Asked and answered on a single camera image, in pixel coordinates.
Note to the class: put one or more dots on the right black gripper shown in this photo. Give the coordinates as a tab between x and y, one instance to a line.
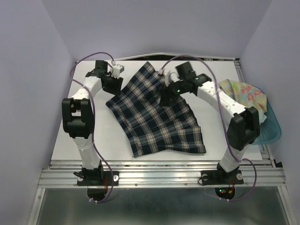
166	96

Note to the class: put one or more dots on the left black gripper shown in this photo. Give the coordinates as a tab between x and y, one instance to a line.
116	89

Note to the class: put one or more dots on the navy plaid skirt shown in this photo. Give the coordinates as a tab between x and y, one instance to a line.
149	127

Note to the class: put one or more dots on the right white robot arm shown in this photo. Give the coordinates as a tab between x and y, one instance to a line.
241	125

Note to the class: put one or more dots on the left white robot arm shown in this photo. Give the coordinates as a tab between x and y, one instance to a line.
78	118

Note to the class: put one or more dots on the pastel tie-dye skirt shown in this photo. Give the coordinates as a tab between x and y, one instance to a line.
247	95

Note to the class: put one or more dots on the teal plastic bin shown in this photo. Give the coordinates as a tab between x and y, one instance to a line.
270	130

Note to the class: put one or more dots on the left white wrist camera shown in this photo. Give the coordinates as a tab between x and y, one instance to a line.
116	70

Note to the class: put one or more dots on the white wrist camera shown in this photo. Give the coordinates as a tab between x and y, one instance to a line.
170	77
116	70

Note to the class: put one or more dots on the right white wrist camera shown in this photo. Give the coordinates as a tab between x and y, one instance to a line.
170	77

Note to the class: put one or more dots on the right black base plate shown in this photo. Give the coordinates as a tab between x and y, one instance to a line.
219	177

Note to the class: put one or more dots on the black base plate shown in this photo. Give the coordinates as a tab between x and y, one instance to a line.
219	177
107	179

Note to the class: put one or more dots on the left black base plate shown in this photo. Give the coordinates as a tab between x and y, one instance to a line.
107	179

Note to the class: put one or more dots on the aluminium frame rails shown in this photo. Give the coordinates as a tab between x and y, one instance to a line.
59	200

